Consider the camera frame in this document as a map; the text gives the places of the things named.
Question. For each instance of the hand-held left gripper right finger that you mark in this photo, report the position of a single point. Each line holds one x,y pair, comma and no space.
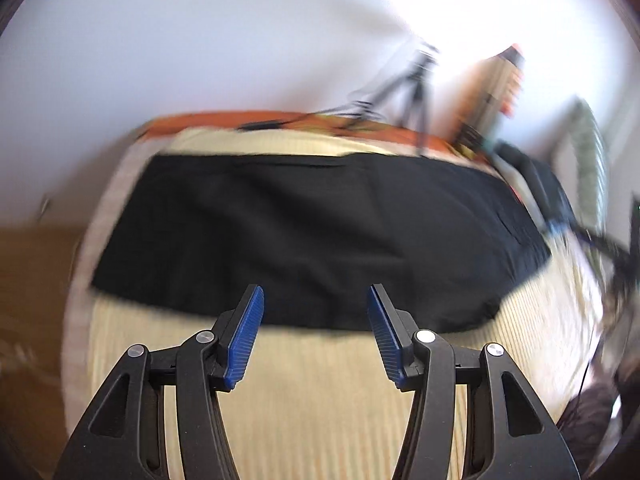
384,335

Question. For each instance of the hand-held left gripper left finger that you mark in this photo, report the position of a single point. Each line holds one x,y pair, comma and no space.
245,340

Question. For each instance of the black pants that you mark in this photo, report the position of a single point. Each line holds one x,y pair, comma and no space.
310,240

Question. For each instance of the cream striped blanket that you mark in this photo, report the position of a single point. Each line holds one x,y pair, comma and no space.
300,400

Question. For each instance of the orange patterned bedsheet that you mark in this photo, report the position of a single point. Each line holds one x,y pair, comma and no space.
350,127

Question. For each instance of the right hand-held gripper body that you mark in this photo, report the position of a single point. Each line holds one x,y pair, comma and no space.
542,185

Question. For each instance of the grey-green hanging cloth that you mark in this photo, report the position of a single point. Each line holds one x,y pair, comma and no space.
590,152

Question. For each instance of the black camera tripod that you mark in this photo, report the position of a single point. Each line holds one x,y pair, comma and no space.
407,92

